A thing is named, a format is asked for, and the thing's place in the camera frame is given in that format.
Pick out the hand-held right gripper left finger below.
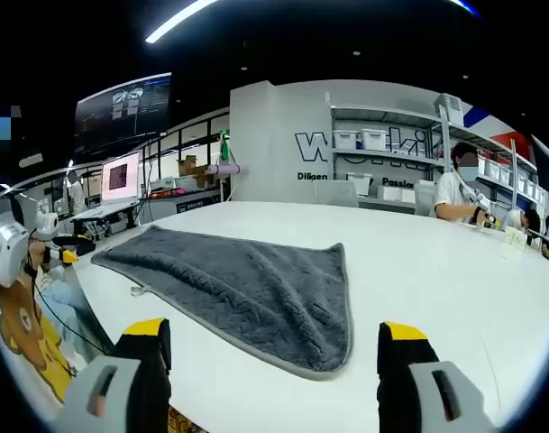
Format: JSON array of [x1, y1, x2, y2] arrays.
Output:
[[61, 318, 172, 433]]

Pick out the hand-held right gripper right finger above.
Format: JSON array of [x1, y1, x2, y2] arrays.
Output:
[[376, 321, 496, 433]]

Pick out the grey towel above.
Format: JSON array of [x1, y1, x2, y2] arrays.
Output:
[[90, 224, 354, 382]]

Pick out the person's left hand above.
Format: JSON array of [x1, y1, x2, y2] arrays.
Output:
[[28, 238, 53, 272]]

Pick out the white monitor desk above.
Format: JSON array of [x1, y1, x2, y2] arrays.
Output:
[[69, 200, 142, 235]]

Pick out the light blue trousers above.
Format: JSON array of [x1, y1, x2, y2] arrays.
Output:
[[37, 265, 115, 357]]

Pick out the white chest device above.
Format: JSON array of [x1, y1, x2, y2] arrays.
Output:
[[0, 209, 32, 288]]

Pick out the pink lit monitor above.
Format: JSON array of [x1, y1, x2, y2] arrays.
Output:
[[100, 151, 142, 204]]

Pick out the white table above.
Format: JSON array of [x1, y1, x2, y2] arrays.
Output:
[[75, 200, 549, 433]]

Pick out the black cabinet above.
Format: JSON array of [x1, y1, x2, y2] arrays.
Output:
[[174, 191, 224, 216]]

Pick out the cardboard boxes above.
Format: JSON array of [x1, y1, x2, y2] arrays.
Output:
[[177, 155, 210, 180]]

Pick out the small white object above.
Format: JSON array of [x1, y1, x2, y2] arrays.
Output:
[[503, 225, 527, 248]]

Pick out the grey chair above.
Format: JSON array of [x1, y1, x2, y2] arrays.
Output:
[[312, 179, 360, 208], [414, 180, 440, 217]]

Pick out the grey lettered partition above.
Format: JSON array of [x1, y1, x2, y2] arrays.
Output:
[[228, 79, 442, 216]]

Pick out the ceiling light strip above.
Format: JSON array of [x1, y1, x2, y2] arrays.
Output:
[[145, 0, 219, 45]]

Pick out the group of white storage bins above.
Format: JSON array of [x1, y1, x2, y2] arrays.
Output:
[[334, 128, 545, 204]]

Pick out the metal shelving rack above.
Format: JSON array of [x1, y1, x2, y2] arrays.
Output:
[[325, 92, 548, 213]]

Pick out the black cable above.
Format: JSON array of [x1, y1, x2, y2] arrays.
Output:
[[25, 234, 115, 375]]

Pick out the large dark wall screen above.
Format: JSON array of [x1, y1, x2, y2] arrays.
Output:
[[73, 71, 173, 157]]

